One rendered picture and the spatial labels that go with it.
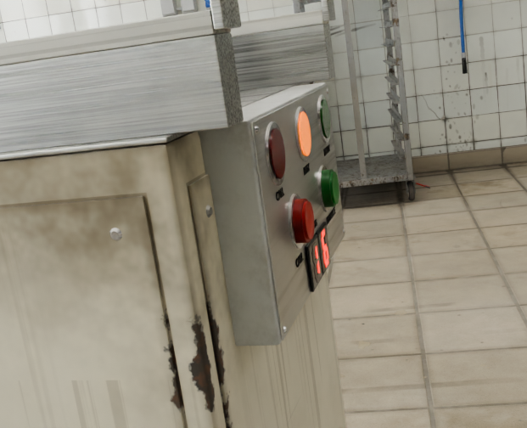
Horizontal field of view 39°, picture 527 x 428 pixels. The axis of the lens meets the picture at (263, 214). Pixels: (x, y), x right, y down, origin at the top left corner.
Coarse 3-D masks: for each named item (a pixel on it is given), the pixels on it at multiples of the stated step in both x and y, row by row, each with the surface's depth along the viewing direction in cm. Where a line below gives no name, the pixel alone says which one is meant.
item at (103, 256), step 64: (0, 192) 43; (64, 192) 42; (128, 192) 41; (192, 192) 42; (0, 256) 44; (64, 256) 43; (128, 256) 41; (192, 256) 42; (0, 320) 45; (64, 320) 44; (128, 320) 42; (192, 320) 42; (320, 320) 69; (0, 384) 46; (64, 384) 45; (128, 384) 44; (192, 384) 43; (256, 384) 50; (320, 384) 68
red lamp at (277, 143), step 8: (272, 136) 46; (280, 136) 48; (272, 144) 46; (280, 144) 48; (272, 152) 46; (280, 152) 47; (272, 160) 46; (280, 160) 47; (280, 168) 47; (280, 176) 47
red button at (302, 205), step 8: (296, 200) 50; (304, 200) 50; (296, 208) 50; (304, 208) 50; (296, 216) 50; (304, 216) 50; (312, 216) 52; (296, 224) 50; (304, 224) 50; (312, 224) 52; (296, 232) 50; (304, 232) 50; (312, 232) 51; (304, 240) 50
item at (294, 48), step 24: (264, 24) 66; (288, 24) 66; (312, 24) 65; (240, 48) 68; (264, 48) 67; (288, 48) 66; (312, 48) 66; (240, 72) 68; (264, 72) 68; (288, 72) 67; (312, 72) 66
